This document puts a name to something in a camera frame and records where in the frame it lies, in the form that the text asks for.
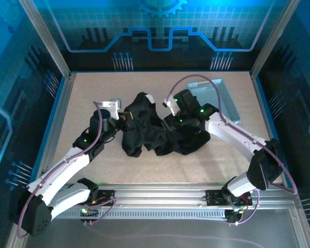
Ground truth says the black t-shirt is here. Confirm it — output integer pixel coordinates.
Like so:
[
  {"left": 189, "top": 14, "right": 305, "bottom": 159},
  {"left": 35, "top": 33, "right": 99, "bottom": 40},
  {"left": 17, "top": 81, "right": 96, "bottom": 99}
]
[{"left": 120, "top": 92, "right": 211, "bottom": 158}]

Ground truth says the grey perforated plastic basket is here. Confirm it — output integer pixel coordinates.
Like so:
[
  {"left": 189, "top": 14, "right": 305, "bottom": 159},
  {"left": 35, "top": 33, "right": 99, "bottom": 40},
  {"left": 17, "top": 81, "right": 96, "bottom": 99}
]
[{"left": 187, "top": 79, "right": 241, "bottom": 125}]

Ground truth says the grey sheet metal panel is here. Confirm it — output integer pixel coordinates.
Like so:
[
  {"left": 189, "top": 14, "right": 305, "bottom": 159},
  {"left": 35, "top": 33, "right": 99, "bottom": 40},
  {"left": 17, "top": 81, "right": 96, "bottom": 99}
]
[{"left": 22, "top": 218, "right": 302, "bottom": 248}]

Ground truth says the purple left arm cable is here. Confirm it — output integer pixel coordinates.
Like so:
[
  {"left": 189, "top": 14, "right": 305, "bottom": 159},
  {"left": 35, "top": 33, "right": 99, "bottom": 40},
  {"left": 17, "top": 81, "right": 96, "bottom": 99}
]
[{"left": 17, "top": 101, "right": 118, "bottom": 238}]

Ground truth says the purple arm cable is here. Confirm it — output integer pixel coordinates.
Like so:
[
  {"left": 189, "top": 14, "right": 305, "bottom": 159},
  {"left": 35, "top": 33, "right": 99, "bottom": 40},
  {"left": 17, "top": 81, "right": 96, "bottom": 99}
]
[
  {"left": 17, "top": 101, "right": 118, "bottom": 238},
  {"left": 166, "top": 74, "right": 299, "bottom": 225}
]

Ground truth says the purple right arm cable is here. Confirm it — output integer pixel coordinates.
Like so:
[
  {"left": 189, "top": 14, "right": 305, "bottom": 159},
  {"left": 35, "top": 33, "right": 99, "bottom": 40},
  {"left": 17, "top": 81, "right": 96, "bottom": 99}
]
[{"left": 166, "top": 74, "right": 299, "bottom": 225}]

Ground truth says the aluminium table side rail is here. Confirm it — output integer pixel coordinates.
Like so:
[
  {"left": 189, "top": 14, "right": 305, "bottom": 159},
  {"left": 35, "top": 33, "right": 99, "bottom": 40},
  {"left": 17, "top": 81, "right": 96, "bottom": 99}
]
[{"left": 32, "top": 73, "right": 73, "bottom": 187}]

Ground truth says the aluminium front rail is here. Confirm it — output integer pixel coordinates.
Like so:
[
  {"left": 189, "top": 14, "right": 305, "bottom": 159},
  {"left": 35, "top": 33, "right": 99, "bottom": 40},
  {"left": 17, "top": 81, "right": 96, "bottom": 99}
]
[{"left": 41, "top": 182, "right": 299, "bottom": 209}]

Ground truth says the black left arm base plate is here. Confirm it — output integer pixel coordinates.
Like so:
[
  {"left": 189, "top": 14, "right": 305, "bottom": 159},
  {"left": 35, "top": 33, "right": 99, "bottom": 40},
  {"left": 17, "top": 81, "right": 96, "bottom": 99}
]
[{"left": 95, "top": 190, "right": 116, "bottom": 207}]

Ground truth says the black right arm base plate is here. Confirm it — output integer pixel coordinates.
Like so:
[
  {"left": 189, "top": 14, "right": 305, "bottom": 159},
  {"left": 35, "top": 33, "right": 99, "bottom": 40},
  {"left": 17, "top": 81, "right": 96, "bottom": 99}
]
[{"left": 205, "top": 190, "right": 253, "bottom": 207}]

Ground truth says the slotted grey cable duct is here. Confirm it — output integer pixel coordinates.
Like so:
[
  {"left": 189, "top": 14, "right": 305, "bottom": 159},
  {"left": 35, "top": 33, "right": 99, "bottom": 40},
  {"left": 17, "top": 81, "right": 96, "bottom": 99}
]
[{"left": 51, "top": 208, "right": 227, "bottom": 220}]

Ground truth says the black cable connector block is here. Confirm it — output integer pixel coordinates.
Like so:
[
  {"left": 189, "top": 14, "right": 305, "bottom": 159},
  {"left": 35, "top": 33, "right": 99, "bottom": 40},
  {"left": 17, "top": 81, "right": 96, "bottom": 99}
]
[
  {"left": 226, "top": 209, "right": 242, "bottom": 224},
  {"left": 80, "top": 206, "right": 99, "bottom": 217}
]

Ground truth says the aluminium frame post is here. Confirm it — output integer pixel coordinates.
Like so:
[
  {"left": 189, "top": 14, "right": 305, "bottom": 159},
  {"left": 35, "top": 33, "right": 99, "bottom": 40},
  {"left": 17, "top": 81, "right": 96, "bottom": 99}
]
[
  {"left": 19, "top": 0, "right": 72, "bottom": 78},
  {"left": 250, "top": 0, "right": 302, "bottom": 78}
]

